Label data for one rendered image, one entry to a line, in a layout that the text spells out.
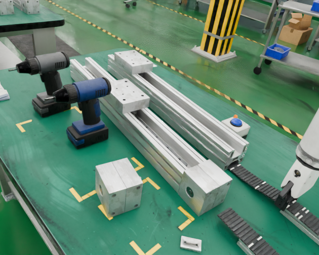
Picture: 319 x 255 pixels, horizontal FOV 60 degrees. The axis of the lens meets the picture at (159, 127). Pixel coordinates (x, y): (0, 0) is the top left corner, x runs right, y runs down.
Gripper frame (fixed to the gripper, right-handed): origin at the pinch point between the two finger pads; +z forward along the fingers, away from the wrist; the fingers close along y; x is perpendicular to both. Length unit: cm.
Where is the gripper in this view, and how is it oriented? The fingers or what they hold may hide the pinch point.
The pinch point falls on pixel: (287, 199)
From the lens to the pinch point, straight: 89.1
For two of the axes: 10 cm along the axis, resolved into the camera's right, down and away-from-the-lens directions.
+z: -1.3, 8.1, 5.8
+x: -5.8, -5.4, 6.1
